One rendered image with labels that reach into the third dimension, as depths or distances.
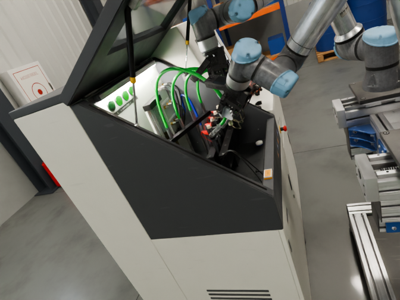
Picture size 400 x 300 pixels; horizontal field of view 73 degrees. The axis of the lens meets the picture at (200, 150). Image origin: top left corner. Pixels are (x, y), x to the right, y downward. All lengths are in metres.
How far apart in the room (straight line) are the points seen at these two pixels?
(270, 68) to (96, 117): 0.59
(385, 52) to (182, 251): 1.15
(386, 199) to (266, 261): 0.51
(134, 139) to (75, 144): 0.25
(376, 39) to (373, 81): 0.17
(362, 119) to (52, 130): 1.27
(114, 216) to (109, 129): 0.44
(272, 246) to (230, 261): 0.22
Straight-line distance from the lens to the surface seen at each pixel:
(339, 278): 1.91
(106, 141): 1.03
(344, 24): 1.37
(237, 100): 0.92
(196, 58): 1.53
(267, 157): 1.19
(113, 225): 1.32
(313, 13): 0.83
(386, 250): 1.77
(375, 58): 1.32
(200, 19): 1.08
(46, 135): 1.18
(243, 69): 0.79
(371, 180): 0.93
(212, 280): 1.40
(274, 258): 1.20
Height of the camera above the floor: 1.56
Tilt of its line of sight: 25 degrees down
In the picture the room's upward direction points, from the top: 22 degrees counter-clockwise
